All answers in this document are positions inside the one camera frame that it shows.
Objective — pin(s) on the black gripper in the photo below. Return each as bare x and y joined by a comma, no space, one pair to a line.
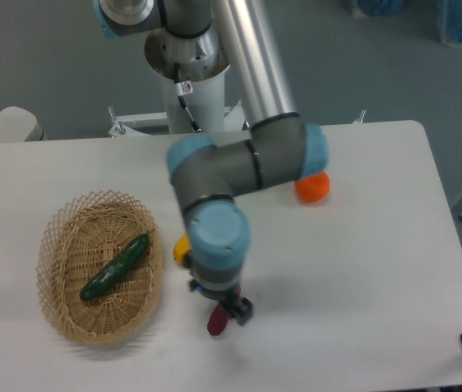
245,306

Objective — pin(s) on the green cucumber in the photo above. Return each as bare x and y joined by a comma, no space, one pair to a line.
116,271

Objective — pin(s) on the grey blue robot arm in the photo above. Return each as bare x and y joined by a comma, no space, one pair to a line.
206,177

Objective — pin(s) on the woven wicker basket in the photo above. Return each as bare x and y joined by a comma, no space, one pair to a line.
80,240

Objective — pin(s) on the purple sweet potato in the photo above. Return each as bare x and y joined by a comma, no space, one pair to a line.
218,322

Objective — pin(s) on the yellow mango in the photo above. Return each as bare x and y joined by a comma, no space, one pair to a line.
182,252

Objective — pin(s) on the orange fruit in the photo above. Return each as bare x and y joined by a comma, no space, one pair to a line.
313,188

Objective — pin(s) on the white chair back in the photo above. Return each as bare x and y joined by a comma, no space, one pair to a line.
19,125

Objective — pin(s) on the blue plastic bag left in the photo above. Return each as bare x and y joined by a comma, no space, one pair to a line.
363,9

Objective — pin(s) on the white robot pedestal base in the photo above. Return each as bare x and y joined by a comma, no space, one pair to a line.
190,102

